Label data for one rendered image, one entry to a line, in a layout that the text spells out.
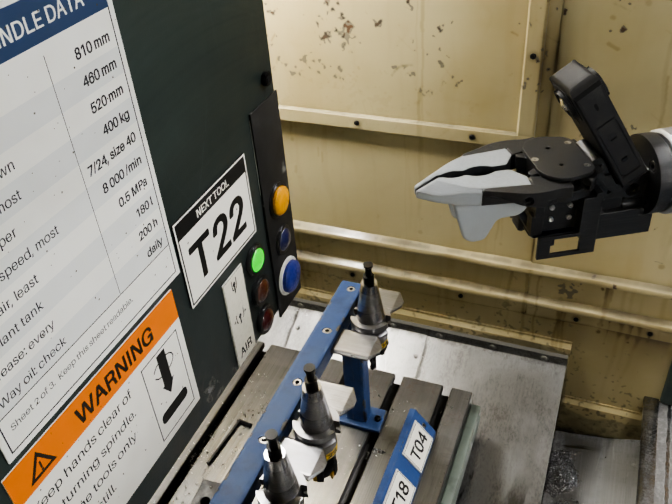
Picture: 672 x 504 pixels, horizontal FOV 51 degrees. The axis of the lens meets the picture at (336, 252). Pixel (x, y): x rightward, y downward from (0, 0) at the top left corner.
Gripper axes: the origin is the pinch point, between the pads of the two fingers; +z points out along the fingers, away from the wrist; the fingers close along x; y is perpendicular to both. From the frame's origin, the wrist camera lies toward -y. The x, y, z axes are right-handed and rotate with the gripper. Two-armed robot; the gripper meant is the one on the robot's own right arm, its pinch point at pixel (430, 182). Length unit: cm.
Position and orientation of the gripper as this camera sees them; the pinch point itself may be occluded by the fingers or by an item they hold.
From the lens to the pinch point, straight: 60.7
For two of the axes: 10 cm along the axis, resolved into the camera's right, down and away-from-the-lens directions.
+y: 0.7, 8.0, 5.9
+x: -1.4, -5.8, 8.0
